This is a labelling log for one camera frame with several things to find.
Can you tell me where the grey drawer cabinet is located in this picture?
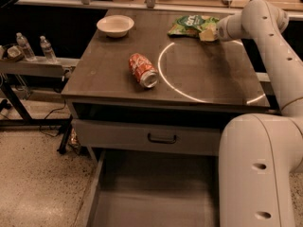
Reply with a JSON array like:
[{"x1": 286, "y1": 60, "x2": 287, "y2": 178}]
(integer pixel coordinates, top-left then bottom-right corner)
[{"x1": 61, "y1": 9, "x2": 271, "y2": 175}]

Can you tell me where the orange soda can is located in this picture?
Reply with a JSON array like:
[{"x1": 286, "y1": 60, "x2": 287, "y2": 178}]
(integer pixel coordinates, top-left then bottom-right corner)
[{"x1": 129, "y1": 53, "x2": 158, "y2": 89}]

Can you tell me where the upper grey drawer with handle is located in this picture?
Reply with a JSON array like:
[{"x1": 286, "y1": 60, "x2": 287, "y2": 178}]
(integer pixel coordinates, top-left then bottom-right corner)
[{"x1": 72, "y1": 119, "x2": 221, "y2": 155}]

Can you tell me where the left clear water bottle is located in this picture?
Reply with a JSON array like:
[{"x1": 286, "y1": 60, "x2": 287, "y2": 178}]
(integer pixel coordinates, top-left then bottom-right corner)
[{"x1": 16, "y1": 32, "x2": 36, "y2": 61}]

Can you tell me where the right clear water bottle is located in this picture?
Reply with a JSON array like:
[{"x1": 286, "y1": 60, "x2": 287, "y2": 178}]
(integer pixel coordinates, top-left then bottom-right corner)
[{"x1": 40, "y1": 36, "x2": 58, "y2": 63}]

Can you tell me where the open grey middle drawer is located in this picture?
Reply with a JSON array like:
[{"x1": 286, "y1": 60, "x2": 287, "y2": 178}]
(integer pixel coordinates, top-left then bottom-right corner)
[{"x1": 84, "y1": 149, "x2": 220, "y2": 227}]

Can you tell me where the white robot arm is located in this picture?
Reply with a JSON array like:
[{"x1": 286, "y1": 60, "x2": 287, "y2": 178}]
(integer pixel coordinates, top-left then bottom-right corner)
[{"x1": 217, "y1": 0, "x2": 303, "y2": 227}]

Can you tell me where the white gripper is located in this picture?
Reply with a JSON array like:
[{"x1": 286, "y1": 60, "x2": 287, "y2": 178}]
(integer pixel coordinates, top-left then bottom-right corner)
[{"x1": 199, "y1": 14, "x2": 243, "y2": 42}]

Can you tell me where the clear water bottle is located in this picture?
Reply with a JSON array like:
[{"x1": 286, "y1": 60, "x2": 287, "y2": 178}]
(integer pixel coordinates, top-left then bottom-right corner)
[
  {"x1": 40, "y1": 36, "x2": 58, "y2": 63},
  {"x1": 16, "y1": 32, "x2": 36, "y2": 61}
]

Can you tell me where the grey side table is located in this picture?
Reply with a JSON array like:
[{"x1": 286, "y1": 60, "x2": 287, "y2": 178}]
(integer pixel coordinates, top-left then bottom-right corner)
[{"x1": 0, "y1": 44, "x2": 80, "y2": 154}]

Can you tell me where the white bowl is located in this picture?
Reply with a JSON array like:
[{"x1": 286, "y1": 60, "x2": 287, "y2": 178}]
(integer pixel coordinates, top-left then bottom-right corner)
[{"x1": 97, "y1": 15, "x2": 134, "y2": 38}]

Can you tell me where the black floor cable left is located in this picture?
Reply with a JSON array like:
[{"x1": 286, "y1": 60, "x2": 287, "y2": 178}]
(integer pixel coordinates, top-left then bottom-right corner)
[{"x1": 39, "y1": 99, "x2": 69, "y2": 138}]

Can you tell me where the small bowl on side table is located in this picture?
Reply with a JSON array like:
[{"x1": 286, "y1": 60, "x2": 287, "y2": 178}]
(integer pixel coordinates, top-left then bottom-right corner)
[{"x1": 1, "y1": 44, "x2": 24, "y2": 62}]

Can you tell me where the green rice chip bag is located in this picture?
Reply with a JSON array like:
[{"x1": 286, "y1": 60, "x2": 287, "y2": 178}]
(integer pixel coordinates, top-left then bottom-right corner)
[{"x1": 168, "y1": 15, "x2": 220, "y2": 38}]

